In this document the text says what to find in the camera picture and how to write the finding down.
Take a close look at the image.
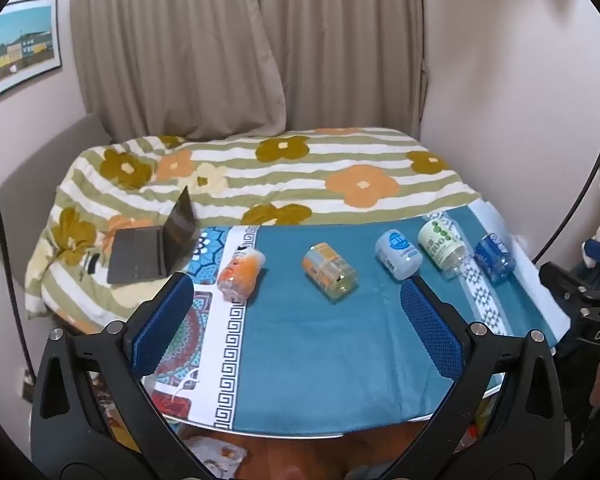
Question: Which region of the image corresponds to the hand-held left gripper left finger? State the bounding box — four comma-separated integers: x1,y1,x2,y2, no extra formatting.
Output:
30,272,201,472

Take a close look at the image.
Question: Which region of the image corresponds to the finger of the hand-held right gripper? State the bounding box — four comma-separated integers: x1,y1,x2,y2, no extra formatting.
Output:
539,239,600,311

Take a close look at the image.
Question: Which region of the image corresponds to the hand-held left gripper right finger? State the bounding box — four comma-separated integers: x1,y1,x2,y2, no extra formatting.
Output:
400,276,565,472

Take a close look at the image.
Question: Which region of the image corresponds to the yellow label clear cup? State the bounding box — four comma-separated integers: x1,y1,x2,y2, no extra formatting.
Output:
302,242,357,302

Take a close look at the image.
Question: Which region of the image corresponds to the grey laptop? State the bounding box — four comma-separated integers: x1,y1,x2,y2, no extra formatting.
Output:
107,185,199,284

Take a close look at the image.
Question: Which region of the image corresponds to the white blue label bottle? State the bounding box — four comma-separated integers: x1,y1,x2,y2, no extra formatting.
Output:
375,230,423,281

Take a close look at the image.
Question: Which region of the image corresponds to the teal patterned tablecloth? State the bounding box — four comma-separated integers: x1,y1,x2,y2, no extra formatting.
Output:
141,204,556,434

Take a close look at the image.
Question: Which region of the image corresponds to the white printed cloth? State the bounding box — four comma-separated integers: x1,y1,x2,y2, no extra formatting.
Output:
186,435,248,480

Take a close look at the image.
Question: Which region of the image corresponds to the floral striped blanket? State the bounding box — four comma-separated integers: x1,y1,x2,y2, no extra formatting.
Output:
24,127,481,333

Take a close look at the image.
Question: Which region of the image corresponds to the beige curtain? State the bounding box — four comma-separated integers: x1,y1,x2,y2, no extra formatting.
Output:
69,0,427,142

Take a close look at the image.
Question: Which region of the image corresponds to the thin black cable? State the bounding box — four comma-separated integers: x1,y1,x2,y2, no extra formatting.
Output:
530,147,600,262

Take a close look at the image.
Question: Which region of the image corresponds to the wall plug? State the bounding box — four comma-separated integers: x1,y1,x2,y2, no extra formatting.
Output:
20,369,37,403

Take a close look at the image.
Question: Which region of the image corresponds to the framed wall poster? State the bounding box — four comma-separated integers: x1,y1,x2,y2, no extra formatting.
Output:
0,0,62,108

